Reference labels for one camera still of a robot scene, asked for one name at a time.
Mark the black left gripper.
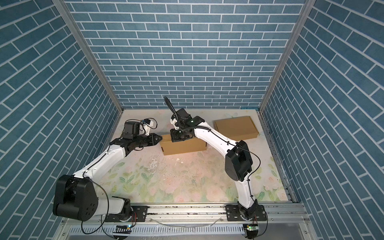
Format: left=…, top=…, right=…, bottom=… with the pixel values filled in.
left=133, top=133, right=163, bottom=149

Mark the brown cardboard box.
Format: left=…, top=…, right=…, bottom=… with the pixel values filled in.
left=214, top=116, right=259, bottom=142

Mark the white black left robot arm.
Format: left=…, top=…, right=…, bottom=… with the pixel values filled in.
left=53, top=118, right=163, bottom=222

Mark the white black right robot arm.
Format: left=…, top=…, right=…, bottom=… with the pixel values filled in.
left=164, top=97, right=259, bottom=220

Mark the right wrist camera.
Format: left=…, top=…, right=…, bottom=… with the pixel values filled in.
left=170, top=118, right=180, bottom=130

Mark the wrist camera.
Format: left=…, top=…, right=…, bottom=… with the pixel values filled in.
left=170, top=118, right=180, bottom=130
left=141, top=118, right=158, bottom=136

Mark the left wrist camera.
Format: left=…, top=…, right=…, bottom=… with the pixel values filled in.
left=141, top=118, right=158, bottom=136

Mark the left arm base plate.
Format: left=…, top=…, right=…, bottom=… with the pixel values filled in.
left=106, top=206, right=149, bottom=224

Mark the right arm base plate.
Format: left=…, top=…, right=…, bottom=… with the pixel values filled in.
left=225, top=203, right=268, bottom=222

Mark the white slotted cable duct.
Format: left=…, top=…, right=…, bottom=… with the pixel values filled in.
left=69, top=224, right=245, bottom=237

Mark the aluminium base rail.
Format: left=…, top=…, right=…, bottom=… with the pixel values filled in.
left=64, top=202, right=310, bottom=229

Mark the aluminium corner post left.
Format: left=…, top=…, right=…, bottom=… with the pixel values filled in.
left=52, top=0, right=124, bottom=114

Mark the aluminium corner post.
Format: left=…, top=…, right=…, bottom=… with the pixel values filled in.
left=52, top=0, right=124, bottom=114
left=259, top=0, right=316, bottom=113

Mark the aluminium corner post right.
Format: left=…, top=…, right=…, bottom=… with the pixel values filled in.
left=259, top=0, right=316, bottom=113

